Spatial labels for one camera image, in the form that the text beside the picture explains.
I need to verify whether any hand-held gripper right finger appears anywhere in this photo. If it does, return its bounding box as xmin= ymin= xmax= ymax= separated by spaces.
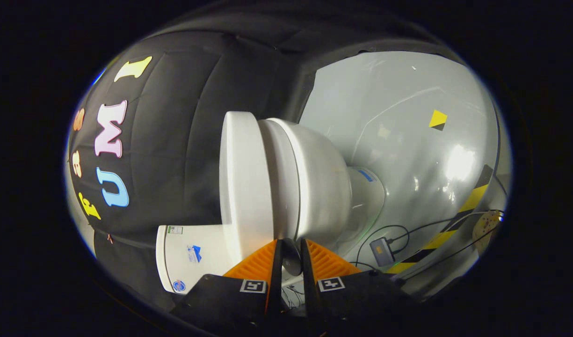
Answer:
xmin=300 ymin=238 xmax=418 ymax=332

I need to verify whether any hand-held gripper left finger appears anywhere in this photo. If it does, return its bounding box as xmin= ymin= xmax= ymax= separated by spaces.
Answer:
xmin=172 ymin=239 xmax=283 ymax=330

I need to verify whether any black lid handle knob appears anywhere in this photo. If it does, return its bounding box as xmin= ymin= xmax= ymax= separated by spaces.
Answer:
xmin=282 ymin=238 xmax=303 ymax=277

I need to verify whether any white toilet tank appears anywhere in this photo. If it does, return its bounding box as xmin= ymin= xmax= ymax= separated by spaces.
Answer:
xmin=155 ymin=224 xmax=243 ymax=295

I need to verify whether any white toilet bowl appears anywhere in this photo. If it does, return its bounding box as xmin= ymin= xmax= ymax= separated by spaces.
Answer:
xmin=258 ymin=117 xmax=386 ymax=249

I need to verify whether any grey power adapter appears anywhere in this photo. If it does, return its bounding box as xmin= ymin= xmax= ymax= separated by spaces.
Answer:
xmin=369 ymin=237 xmax=396 ymax=268

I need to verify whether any yellow black hazard tape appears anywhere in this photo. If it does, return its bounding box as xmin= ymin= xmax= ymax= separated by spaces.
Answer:
xmin=386 ymin=164 xmax=495 ymax=275

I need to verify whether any round wooden disc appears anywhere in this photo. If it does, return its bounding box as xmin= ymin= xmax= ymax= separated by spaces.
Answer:
xmin=471 ymin=210 xmax=503 ymax=242

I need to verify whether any black backdrop cloth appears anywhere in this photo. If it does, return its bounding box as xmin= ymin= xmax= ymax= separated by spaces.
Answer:
xmin=67 ymin=9 xmax=460 ymax=312

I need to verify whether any black cable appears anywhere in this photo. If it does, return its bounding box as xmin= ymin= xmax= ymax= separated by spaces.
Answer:
xmin=393 ymin=210 xmax=505 ymax=246
xmin=355 ymin=224 xmax=411 ymax=270

